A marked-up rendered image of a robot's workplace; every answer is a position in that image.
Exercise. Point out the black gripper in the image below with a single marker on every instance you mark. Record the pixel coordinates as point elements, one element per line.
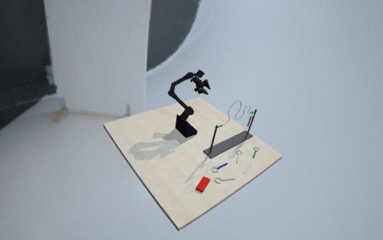
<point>201,84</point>

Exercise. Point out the red rectangular block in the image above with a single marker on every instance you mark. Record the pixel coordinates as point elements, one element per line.
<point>202,184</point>

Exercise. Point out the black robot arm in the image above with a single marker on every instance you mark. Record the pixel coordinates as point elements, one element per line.
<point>188,110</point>

